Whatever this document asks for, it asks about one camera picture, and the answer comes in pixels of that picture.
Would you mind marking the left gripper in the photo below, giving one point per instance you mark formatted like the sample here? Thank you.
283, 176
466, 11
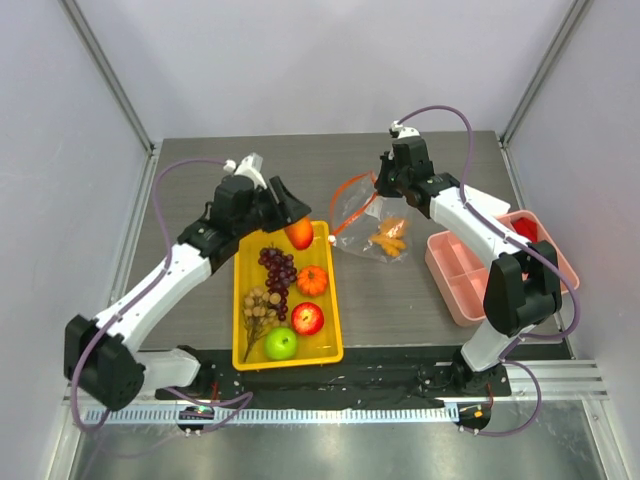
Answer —
290, 206

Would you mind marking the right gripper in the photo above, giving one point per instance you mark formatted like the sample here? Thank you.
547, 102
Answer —
385, 179

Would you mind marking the red fake chili pepper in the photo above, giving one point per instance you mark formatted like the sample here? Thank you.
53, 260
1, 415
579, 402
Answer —
300, 234

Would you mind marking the clear zip top bag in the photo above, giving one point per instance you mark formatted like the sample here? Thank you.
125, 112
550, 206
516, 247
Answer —
355, 212

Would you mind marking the purple fake grapes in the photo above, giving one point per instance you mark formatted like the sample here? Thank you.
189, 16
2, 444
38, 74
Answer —
281, 275

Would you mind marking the orange fake pumpkin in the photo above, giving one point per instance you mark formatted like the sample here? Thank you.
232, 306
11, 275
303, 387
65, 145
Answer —
312, 281

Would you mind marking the tan fake longan bunch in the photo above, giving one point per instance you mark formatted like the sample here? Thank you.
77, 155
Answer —
260, 308

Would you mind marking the red fake fruit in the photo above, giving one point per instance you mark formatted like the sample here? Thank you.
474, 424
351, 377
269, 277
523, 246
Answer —
307, 319

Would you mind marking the green fake apple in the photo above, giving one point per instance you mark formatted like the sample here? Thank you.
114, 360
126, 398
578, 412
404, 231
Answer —
280, 344

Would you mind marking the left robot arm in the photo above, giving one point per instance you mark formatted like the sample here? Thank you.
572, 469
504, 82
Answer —
102, 355

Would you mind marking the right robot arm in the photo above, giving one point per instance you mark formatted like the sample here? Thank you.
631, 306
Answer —
522, 289

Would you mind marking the pink divided organizer box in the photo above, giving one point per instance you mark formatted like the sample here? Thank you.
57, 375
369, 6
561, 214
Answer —
461, 277

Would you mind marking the red object in organizer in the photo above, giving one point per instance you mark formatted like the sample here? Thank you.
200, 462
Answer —
527, 228

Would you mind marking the yellow plastic tray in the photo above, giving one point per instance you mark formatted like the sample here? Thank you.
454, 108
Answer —
323, 347

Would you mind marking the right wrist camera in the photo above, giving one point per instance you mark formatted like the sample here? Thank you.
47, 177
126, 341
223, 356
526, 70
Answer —
398, 131

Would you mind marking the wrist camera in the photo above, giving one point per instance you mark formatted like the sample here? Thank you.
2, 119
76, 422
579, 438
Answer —
398, 131
249, 167

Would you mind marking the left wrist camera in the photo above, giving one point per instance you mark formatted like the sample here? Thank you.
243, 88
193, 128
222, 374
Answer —
249, 167

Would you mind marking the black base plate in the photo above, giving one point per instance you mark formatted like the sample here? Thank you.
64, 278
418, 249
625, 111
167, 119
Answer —
367, 378

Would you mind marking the white slotted cable duct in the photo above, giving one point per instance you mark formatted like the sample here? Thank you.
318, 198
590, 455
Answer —
183, 414

